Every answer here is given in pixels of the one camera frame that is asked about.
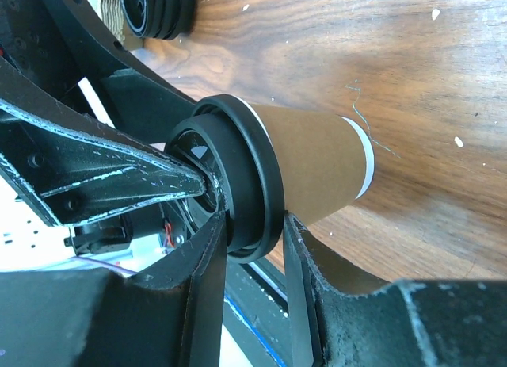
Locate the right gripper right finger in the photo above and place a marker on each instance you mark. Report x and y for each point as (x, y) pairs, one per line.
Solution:
(341, 315)

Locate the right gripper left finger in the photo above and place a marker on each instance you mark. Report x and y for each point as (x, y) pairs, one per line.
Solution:
(169, 314)

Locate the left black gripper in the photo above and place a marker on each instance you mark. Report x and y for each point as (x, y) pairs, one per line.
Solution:
(71, 169)

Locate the black plastic cup lid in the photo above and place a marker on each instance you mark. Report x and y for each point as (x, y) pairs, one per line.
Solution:
(225, 140)

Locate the brown paper coffee cup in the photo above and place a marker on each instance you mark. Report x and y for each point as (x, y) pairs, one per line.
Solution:
(326, 160)

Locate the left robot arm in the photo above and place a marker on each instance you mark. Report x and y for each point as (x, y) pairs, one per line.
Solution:
(107, 235)

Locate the cardboard cup carrier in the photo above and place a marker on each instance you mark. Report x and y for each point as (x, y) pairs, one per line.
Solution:
(113, 17)

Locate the stack of black lids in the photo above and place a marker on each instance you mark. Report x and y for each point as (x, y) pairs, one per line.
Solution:
(159, 19)

